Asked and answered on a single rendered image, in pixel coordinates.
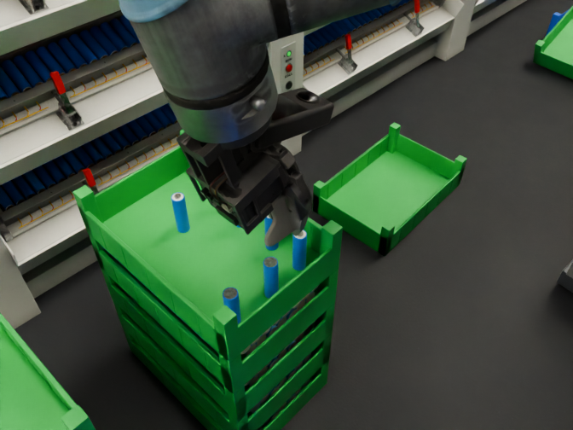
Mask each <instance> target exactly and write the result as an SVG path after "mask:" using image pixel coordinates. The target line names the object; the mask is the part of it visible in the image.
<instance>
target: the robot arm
mask: <svg viewBox="0 0 573 430"><path fill-rule="evenodd" d="M401 1H402V0H119V7H120V9H121V12H122V14H123V15H124V17H125V18H126V19H128V20H129V21H130V23H131V25H132V27H133V29H134V31H135V33H136V35H137V37H138V39H139V41H140V43H141V45H142V47H143V49H144V51H145V53H146V55H147V57H148V59H149V61H150V63H151V65H152V67H153V69H154V71H155V73H156V75H157V77H158V80H159V82H160V84H161V86H162V88H163V91H164V94H165V97H166V99H167V101H168V102H169V104H170V106H171V109H172V111H173V113H174V114H175V116H176V118H177V121H178V123H179V125H180V126H181V127H182V129H183V130H184V132H183V133H182V134H181V136H179V137H178V138H177V142H178V144H179V146H180V147H181V149H182V151H183V153H184V155H185V157H186V159H187V161H188V163H189V165H190V167H189V168H188V169H187V170H186V173H187V174H188V176H189V178H190V180H191V182H192V184H193V186H194V187H195V189H196V191H197V193H198V195H199V197H200V198H201V200H202V201H203V202H204V201H205V200H206V199H207V200H208V201H209V203H210V204H211V205H212V206H214V208H216V209H217V212H218V213H219V214H220V215H221V216H223V217H224V218H226V219H227V220H228V221H229V222H230V223H232V224H233V225H235V226H237V225H239V226H240V227H241V228H242V229H244V231H245V232H246V234H247V235H249V234H250V233H251V232H252V231H253V230H254V229H255V228H256V227H257V226H258V225H259V224H260V223H261V222H262V221H263V220H264V219H265V218H266V217H267V216H269V217H270V218H271V219H273V221H272V224H271V225H270V227H269V230H268V232H267V234H266V236H265V237H264V243H265V245H266V246H268V247H272V246H274V245H275V244H276V243H278V242H279V241H281V240H282V239H283V238H285V237H286V236H287V235H289V234H290V233H293V234H294V235H295V236H297V235H299V234H300V233H301V232H302V230H303V229H304V227H305V225H306V223H307V220H308V216H309V213H310V208H311V201H312V199H311V194H310V190H309V188H308V186H307V184H306V182H305V181H304V178H303V174H302V173H301V172H300V171H299V167H298V164H297V162H296V160H295V159H294V157H293V155H292V153H291V152H290V151H289V150H288V149H287V148H286V147H284V146H283V145H281V142H282V141H285V140H286V139H289V138H292V137H295V136H298V135H300V134H303V133H305V132H308V131H312V130H314V129H316V128H319V127H322V126H324V125H328V124H329V123H330V120H331V117H332V114H333V109H334V105H333V104H332V103H331V102H329V101H328V100H326V99H324V98H322V97H320V96H318V95H317V94H315V93H314V92H311V91H309V90H307V89H305V88H299V89H296V90H290V91H288V92H284V93H280V94H278V93H277V89H276V84H275V79H274V75H273V73H272V69H271V65H270V63H269V54H268V50H267V46H266V43H270V42H273V41H275V40H278V39H280V38H284V37H287V36H290V35H294V34H297V33H300V32H305V31H308V30H310V29H313V28H316V27H318V26H324V25H326V24H329V23H332V22H335V21H338V20H342V19H345V18H348V17H351V16H354V15H358V14H361V13H365V12H368V11H370V10H373V9H377V8H381V7H384V6H386V5H389V4H390V5H391V6H396V5H398V4H399V3H400V2H401ZM196 180H197V181H198V182H199V184H200V186H201V188H202V190H200V187H199V185H198V184H197V182H196Z"/></svg>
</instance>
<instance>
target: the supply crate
mask: <svg viewBox="0 0 573 430"><path fill-rule="evenodd" d="M189 167H190V165H189V163H188V161H187V159H186V157H185V155H184V153H183V151H182V149H181V147H180V146H178V147H177V148H174V149H172V150H171V151H170V152H168V153H167V154H164V155H162V156H161V157H159V158H158V159H156V160H154V161H152V162H151V163H149V164H147V165H146V166H144V167H142V168H141V169H139V170H137V171H135V172H133V173H131V174H130V175H129V176H127V177H125V178H123V179H122V180H120V181H118V182H116V183H115V184H113V185H112V186H110V187H108V188H106V189H104V190H102V192H100V193H98V194H96V195H94V193H93V191H92V190H91V189H89V188H88V187H87V186H86V185H84V186H83V187H81V188H79V189H77V190H75V191H73V194H74V197H75V200H76V202H77V204H78V209H79V211H80V214H81V216H82V219H83V221H84V225H85V228H86V230H87V232H88V233H89V234H90V235H91V236H92V237H93V238H94V239H95V240H96V241H98V242H99V243H100V244H101V245H102V246H103V247H104V248H105V249H106V250H107V251H109V252H110V253H111V254H112V255H113V256H114V257H115V258H116V259H117V260H118V261H119V262H120V263H121V264H122V265H123V266H124V267H125V268H126V269H127V270H128V271H130V272H131V273H132V274H133V275H134V276H135V277H136V278H137V279H138V280H139V281H140V282H142V283H143V284H144V285H145V286H146V287H147V288H148V289H149V290H150V291H151V292H153V293H154V294H155V295H156V296H157V297H158V298H159V299H160V300H161V301H162V302H164V303H165V304H166V305H167V306H168V307H169V308H170V309H171V310H172V311H173V312H175V313H176V314H177V315H178V316H179V317H180V318H181V319H182V320H183V321H184V322H185V323H186V324H187V325H188V326H189V327H190V328H191V329H192V330H193V331H194V332H195V333H197V334H198V335H199V336H200V337H201V338H202V339H203V340H204V341H205V342H206V343H208V344H209V345H210V346H211V347H212V348H213V349H214V350H215V351H216V352H217V353H219V354H220V355H221V356H222V357H223V358H224V359H225V360H226V361H227V362H228V363H230V362H231V361H232V360H233V359H235V358H236V357H237V356H238V355H239V354H240V353H242V352H243V351H244V350H245V349H246V348H247V347H248V346H249V345H250V344H251V343H252V342H253V341H255V340H256V339H257V338H258V337H259V336H261V335H262V334H263V333H264V332H265V331H266V330H268V329H269V328H270V327H271V326H272V325H273V324H275V323H276V322H277V321H278V320H279V319H280V318H282V317H283V316H284V315H285V314H286V313H288V312H289V311H290V310H291V309H292V308H293V307H294V306H295V305H296V304H297V303H298V302H299V301H301V300H302V299H303V298H304V297H305V296H306V295H308V294H309V293H310V292H311V291H312V290H313V289H315V288H316V287H317V286H318V285H319V284H321V283H322V282H323V281H324V280H325V279H326V278H328V277H329V276H330V275H331V274H332V273H333V272H334V271H335V270H336V269H337V268H338V267H339V259H340V250H341V242H342V233H343V227H342V226H341V225H339V224H337V223H335V222H334V221H332V220H330V221H329V222H328V223H327V224H325V225H324V226H323V227H322V226H321V225H319V224H318V223H317V222H315V221H314V220H312V219H311V218H309V217H308V220H307V223H306V225H305V227H304V230H305V231H306V232H307V250H306V267H305V268H304V269H303V270H295V269H293V267H292V233H290V234H289V235H287V236H286V237H285V238H283V239H282V240H281V241H279V246H278V248H277V249H275V250H269V249H267V248H266V246H265V243H264V237H265V229H264V220H263V221H262V222H261V223H260V224H259V225H258V226H257V227H256V228H255V229H254V230H253V231H252V232H251V233H250V234H249V235H247V234H246V232H245V231H244V229H242V228H239V227H236V226H235V225H233V224H232V223H230V222H229V221H228V220H227V219H226V218H224V217H223V216H221V215H220V214H219V213H218V212H217V209H216V208H214V206H212V205H211V204H210V203H209V201H208V200H207V199H206V200H205V201H204V202H203V201H202V200H201V198H200V197H199V195H198V193H197V191H196V189H195V187H194V186H193V184H192V182H191V180H190V178H189V176H188V174H187V173H186V170H187V169H188V168H189ZM177 192H180V193H183V194H184V196H185V201H186V206H187V211H188V220H189V225H190V230H189V231H188V232H186V233H181V232H179V231H178V230H177V224H176V220H175V215H174V211H173V206H172V202H171V196H172V195H173V194H175V193H177ZM267 257H274V258H276V259H277V260H278V275H279V290H278V291H277V292H276V293H275V294H273V295H272V296H271V297H270V298H269V299H268V298H267V297H266V296H265V295H264V281H263V261H264V259H266V258H267ZM226 288H236V289H237V290H238V293H239V301H240V317H241V322H240V323H239V324H238V321H237V315H236V314H235V313H234V312H233V311H232V310H230V309H229V308H228V307H227V306H226V305H224V304H223V290H224V289H226Z"/></svg>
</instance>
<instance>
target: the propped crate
mask: <svg viewBox="0 0 573 430"><path fill-rule="evenodd" d="M533 62H534V63H535V64H537V65H540V66H542V67H545V68H547V69H549V70H552V71H554V72H556V73H559V74H561V75H564V76H565V77H567V78H571V79H573V6H572V7H571V8H570V9H569V11H568V12H567V13H566V14H565V15H564V16H563V18H562V19H561V20H560V21H559V22H558V23H557V25H556V26H555V27H554V28H553V29H552V30H551V31H550V32H549V33H548V34H547V35H546V36H545V38H544V39H543V40H542V41H541V40H538V41H537V43H536V44H535V52H534V60H533Z"/></svg>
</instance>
